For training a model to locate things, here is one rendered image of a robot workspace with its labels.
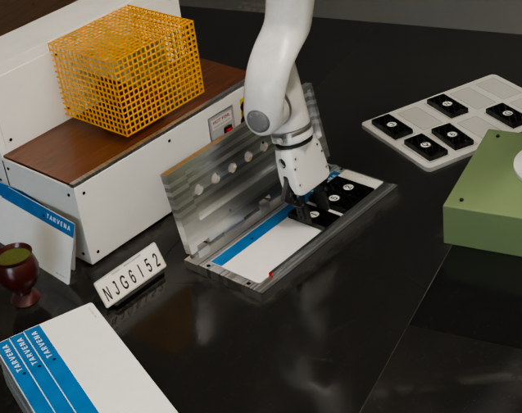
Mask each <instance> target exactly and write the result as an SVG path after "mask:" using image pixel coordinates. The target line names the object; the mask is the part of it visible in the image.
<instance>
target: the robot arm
mask: <svg viewBox="0 0 522 413"><path fill-rule="evenodd" d="M314 3H315V0H266V12H265V19H264V23H263V26H262V28H261V31H260V33H259V34H258V36H257V39H256V42H255V44H254V46H253V49H252V52H251V55H250V57H249V61H248V64H247V71H246V76H245V84H244V95H243V113H244V119H245V121H246V124H247V127H248V128H249V129H250V130H251V131H252V132H253V133H254V134H258V135H261V136H266V135H270V136H271V140H272V143H274V144H275V146H276V149H275V156H276V163H277V168H278V172H279V179H280V182H281V185H282V188H283V190H282V194H281V198H280V201H281V202H285V203H287V204H289V205H292V206H293V207H295V208H296V211H297V216H298V219H299V221H300V222H301V223H305V224H311V223H312V218H311V213H310V211H309V207H308V206H306V204H305V194H306V193H308V192H310V191H311V190H312V189H314V190H315V191H314V192H313V195H314V199H315V204H316V206H317V207H319V208H320V209H323V210H327V211H328V210H329V209H330V206H329V201H328V198H327V194H326V191H327V189H328V188H327V186H326V184H327V182H328V176H329V172H330V170H331V167H330V166H329V165H328V163H327V161H326V158H325V154H324V152H323V149H322V147H321V145H320V142H319V140H318V138H317V137H316V135H315V133H314V130H313V127H312V124H311V118H310V116H309V112H308V109H307V106H306V100H305V97H304V94H303V91H302V86H301V82H300V79H299V76H298V72H297V67H296V64H295V60H296V58H297V55H298V53H299V52H300V50H301V48H302V45H303V44H304V42H305V41H306V38H307V36H308V34H309V32H310V29H311V23H312V17H313V10H314ZM513 169H514V172H515V175H516V177H517V178H518V179H519V180H520V181H522V151H520V152H519V153H518V154H517V155H516V157H515V159H514V165H513ZM290 193H291V197H290ZM297 195H298V196H299V201H298V200H297Z"/></svg>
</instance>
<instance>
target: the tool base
mask: <svg viewBox="0 0 522 413"><path fill-rule="evenodd" d="M328 165H329V166H330V167H331V170H330V173H331V172H332V171H338V172H341V173H343V172H344V171H345V170H346V169H343V170H340V168H341V167H338V166H337V165H331V164H329V163H328ZM281 194H282V191H280V192H279V193H277V194H276V195H274V196H273V197H272V198H269V199H268V200H265V199H262V200H260V201H259V204H260V206H259V207H258V208H257V209H255V210H254V211H252V212H251V213H249V214H248V215H247V216H245V217H244V219H245V223H244V224H243V225H241V226H240V227H238V228H237V229H236V230H235V231H233V232H232V233H231V234H229V235H227V236H226V237H225V238H224V237H223V236H224V234H223V233H222V234H220V235H219V236H217V237H216V238H214V239H213V240H212V241H210V242H208V243H204V242H202V243H200V244H199V245H197V249H198V251H196V252H195V253H194V254H192V255H190V256H188V257H187V258H185V259H184V263H185V267H186V268H188V269H190V270H192V271H195V272H197V273H199V274H200V275H204V276H206V277H207V278H209V279H213V280H215V281H216V282H218V283H220V284H223V285H225V286H227V287H229V288H232V289H234V290H236V291H238V292H241V293H243V294H245V295H247V296H249V297H252V298H254V299H256V300H258V301H260V302H263V303H264V302H265V301H267V300H268V299H269V298H270V297H272V296H273V295H274V294H276V293H277V292H278V291H279V290H280V289H281V288H282V287H284V286H285V285H286V284H288V283H289V282H290V281H291V280H293V279H294V278H295V277H297V276H298V275H299V274H301V273H302V272H303V271H304V270H305V269H306V268H307V267H308V266H310V265H311V264H312V263H314V262H315V261H316V260H318V259H319V258H320V257H321V256H323V255H324V254H325V253H326V252H327V251H328V250H329V249H331V248H332V247H333V246H335V245H336V244H337V243H339V242H340V241H341V240H342V239H344V238H345V237H346V236H348V235H349V234H350V233H351V232H352V231H353V230H354V229H356V228H357V227H358V226H359V225H361V224H362V223H363V222H365V221H366V220H367V219H369V218H370V217H371V216H372V215H373V214H374V213H375V212H377V211H378V210H379V209H381V208H382V207H383V206H384V205H386V204H387V203H388V202H390V201H391V200H392V199H393V198H395V197H396V196H397V195H398V185H396V184H388V187H387V188H385V189H384V190H382V191H381V192H380V193H378V194H377V195H376V196H375V197H373V198H372V199H371V200H369V201H368V202H367V203H366V204H365V205H364V206H362V207H361V208H360V209H358V210H357V211H356V212H354V213H353V214H352V215H350V216H349V217H348V218H347V219H345V221H343V222H342V223H341V224H340V225H338V226H337V227H335V228H334V229H333V230H331V231H330V232H329V233H328V234H326V235H325V236H324V237H323V238H322V239H320V240H319V241H318V242H317V243H315V244H314V245H313V246H311V247H310V248H309V249H307V250H306V251H305V252H304V253H303V254H301V255H300V256H299V257H298V258H296V259H295V260H294V261H292V262H291V263H290V264H288V265H287V266H286V267H284V268H283V269H282V270H281V271H280V272H279V273H278V274H276V275H275V276H273V278H272V277H270V276H269V277H268V278H266V279H265V280H263V281H262V282H261V283H260V284H258V283H256V282H253V281H251V280H250V279H246V278H244V277H242V276H240V275H237V274H235V273H233V272H231V271H229V270H226V269H224V268H221V267H219V266H217V265H214V264H212V263H211V261H212V260H213V259H214V258H216V257H217V256H219V255H220V254H221V253H222V252H224V251H225V250H226V249H228V248H229V247H231V246H232V245H233V244H235V243H236V242H237V241H238V240H240V239H241V238H243V237H244V236H245V235H247V234H248V233H250V232H251V231H253V230H254V229H255V228H256V227H257V226H259V225H260V224H262V223H263V222H264V221H266V220H268V219H269V218H270V217H271V216H272V215H274V214H275V213H276V212H278V211H279V210H281V209H282V208H283V207H285V206H287V205H288V204H287V203H285V202H281V201H280V198H281ZM207 265H211V266H210V267H207ZM247 282H250V283H251V284H249V285H247Z"/></svg>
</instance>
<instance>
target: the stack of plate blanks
mask: <svg viewBox="0 0 522 413"><path fill-rule="evenodd" d="M0 364H1V366H2V370H3V375H4V378H5V380H6V383H7V386H8V387H9V389H10V391H11V393H12V395H13V397H14V398H15V399H16V402H17V403H18V405H19V407H20V409H21V410H22V412H23V413H54V411H53V410H52V408H51V407H50V405H49V404H48V401H47V400H46V398H45V397H44V395H43V394H42V392H41V390H40V389H39V387H38V385H37V384H36V383H35V381H34V379H33V377H32V376H31V374H30V373H29V371H28V370H27V368H26V367H25V364H24V363H23V361H22V360H21V358H20V357H19V355H18V353H17V352H16V350H15V348H14V347H13V346H12V344H11V342H10V340H9V338H8V339H6V340H3V341H1V342H0Z"/></svg>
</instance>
